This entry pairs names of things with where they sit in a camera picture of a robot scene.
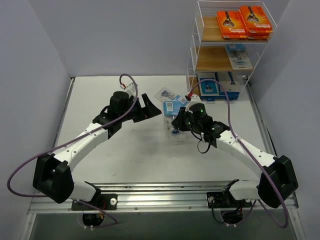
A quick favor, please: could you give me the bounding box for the orange Gillette box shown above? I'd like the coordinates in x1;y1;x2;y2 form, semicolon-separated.
216;11;247;40
239;5;273;35
246;32;271;40

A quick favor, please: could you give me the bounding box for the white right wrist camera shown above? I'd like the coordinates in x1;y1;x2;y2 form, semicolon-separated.
185;92;201;111

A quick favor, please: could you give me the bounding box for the clear blister razor pack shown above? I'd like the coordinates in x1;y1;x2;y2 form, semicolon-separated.
225;43;253;70
154;87;187;104
162;100;186;142

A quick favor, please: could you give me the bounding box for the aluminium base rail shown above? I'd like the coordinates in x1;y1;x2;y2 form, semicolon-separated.
27;181;298;213

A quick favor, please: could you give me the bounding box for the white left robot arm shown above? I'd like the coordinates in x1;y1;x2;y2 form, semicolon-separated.
32;91;162;210

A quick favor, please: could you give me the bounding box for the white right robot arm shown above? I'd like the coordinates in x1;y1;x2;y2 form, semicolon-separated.
172;103;299;209

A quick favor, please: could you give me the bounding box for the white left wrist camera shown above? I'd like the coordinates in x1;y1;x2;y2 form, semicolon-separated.
120;83;136;96

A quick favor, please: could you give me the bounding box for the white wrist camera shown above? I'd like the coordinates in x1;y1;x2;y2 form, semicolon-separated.
185;92;201;111
120;83;136;96

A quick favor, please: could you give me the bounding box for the clear blister razor pack top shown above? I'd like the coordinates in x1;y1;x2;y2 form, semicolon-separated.
154;87;187;104

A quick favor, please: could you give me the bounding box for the grey blue Harry's box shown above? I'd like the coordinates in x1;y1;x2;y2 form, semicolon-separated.
197;72;219;101

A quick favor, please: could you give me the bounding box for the white wire wooden shelf rack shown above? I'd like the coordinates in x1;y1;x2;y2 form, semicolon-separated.
186;0;277;100

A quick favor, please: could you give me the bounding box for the Harry's box white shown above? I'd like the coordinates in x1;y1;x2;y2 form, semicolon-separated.
216;71;240;97

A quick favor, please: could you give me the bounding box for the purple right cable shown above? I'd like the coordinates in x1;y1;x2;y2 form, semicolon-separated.
188;78;288;229

